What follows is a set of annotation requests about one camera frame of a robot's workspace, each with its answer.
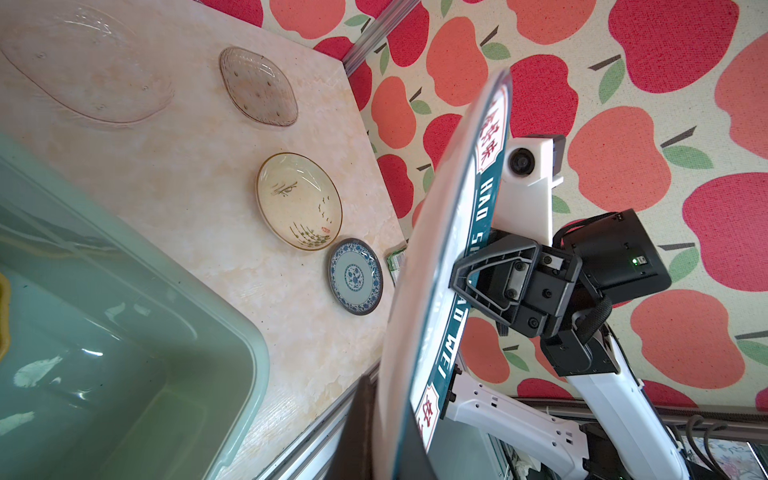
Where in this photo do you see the clear glass plate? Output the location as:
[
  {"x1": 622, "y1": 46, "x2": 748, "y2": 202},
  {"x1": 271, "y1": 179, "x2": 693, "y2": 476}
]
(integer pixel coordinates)
[{"x1": 1, "y1": 1, "x2": 174, "y2": 125}]

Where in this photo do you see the blue patterned small plate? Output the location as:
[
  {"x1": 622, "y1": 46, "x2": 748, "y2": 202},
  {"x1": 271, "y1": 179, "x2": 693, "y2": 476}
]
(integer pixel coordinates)
[{"x1": 327, "y1": 238, "x2": 384, "y2": 316}]

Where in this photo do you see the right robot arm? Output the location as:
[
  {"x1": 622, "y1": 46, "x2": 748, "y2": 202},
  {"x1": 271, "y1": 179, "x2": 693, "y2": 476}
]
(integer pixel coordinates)
[{"x1": 443, "y1": 209, "x2": 692, "y2": 479}]

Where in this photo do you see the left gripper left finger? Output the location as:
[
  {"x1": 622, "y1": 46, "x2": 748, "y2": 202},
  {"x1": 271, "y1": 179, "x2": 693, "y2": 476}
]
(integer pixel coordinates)
[{"x1": 325, "y1": 375, "x2": 377, "y2": 480}]

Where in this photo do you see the small green rim lettered plate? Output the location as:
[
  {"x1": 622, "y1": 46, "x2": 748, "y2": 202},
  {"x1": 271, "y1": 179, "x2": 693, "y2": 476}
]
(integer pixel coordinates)
[{"x1": 372, "y1": 68, "x2": 513, "y2": 479}]

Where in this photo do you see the green snack packet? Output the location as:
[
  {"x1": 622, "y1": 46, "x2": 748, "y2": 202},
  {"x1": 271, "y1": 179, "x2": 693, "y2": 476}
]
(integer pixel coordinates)
[{"x1": 385, "y1": 241, "x2": 408, "y2": 284}]

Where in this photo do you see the right aluminium frame post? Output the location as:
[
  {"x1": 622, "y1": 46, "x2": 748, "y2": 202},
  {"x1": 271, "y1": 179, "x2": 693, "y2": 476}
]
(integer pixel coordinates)
[{"x1": 342, "y1": 0, "x2": 421, "y2": 76}]

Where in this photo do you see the smoky brown glass plate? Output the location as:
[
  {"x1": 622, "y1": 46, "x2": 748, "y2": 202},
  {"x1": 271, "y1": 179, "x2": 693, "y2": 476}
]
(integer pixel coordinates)
[{"x1": 219, "y1": 46, "x2": 299, "y2": 127}]

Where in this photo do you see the beige ceramic bowl plate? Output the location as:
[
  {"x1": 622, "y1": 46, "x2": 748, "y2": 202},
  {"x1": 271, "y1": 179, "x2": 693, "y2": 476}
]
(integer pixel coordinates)
[{"x1": 254, "y1": 152, "x2": 343, "y2": 252}]

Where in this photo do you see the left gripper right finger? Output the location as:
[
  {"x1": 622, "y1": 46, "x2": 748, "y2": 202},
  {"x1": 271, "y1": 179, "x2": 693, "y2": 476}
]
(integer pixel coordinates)
[{"x1": 395, "y1": 419, "x2": 438, "y2": 480}]

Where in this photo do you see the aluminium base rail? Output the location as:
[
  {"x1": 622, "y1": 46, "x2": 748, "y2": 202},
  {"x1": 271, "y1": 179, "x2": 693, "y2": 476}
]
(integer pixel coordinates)
[{"x1": 258, "y1": 362, "x2": 380, "y2": 479}]

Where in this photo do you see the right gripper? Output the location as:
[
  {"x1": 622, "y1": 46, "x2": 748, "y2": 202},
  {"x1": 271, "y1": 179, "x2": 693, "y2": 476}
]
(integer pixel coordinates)
[{"x1": 450, "y1": 209, "x2": 672, "y2": 336}]

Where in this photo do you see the yellow polka dot plate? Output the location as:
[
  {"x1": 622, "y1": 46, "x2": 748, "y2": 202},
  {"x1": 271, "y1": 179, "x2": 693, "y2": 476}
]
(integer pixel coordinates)
[{"x1": 0, "y1": 274, "x2": 12, "y2": 360}]

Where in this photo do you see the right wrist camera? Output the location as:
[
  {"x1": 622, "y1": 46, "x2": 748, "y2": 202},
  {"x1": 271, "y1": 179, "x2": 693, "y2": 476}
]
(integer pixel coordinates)
[{"x1": 492, "y1": 135, "x2": 566, "y2": 246}]

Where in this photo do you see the mint green plastic bin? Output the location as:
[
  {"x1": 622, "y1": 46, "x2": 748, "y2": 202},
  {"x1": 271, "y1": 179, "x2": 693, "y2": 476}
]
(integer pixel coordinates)
[{"x1": 1, "y1": 137, "x2": 269, "y2": 479}]

